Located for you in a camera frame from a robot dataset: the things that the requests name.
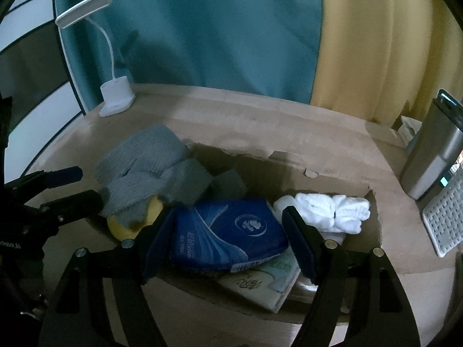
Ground teal curtain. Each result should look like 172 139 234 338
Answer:
52 0 324 114

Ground torn cardboard box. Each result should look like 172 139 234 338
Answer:
145 141 384 324

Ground yellow round object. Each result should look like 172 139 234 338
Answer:
106 197 164 241

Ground white perforated basket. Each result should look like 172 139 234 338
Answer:
421 171 463 259

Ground yellow curtain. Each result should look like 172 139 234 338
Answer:
309 0 463 125

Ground white folded cloth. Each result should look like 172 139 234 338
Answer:
273 192 371 244

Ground blue tissue pack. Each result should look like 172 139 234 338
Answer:
170 198 290 273

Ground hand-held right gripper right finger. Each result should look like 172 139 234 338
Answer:
280 205 422 347

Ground silver cylindrical appliance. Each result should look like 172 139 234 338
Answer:
400 88 463 201

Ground white desk lamp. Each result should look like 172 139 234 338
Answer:
55 0 136 118

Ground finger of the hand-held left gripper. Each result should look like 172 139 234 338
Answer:
7 166 84 198
39 190 104 228

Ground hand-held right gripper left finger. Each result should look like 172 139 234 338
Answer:
38 208 179 347

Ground grey knit cloth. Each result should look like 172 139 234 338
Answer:
95 123 248 230

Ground small white paper box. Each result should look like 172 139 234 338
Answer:
392 116 422 147

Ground white and green packet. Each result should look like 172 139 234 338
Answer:
217 248 302 313

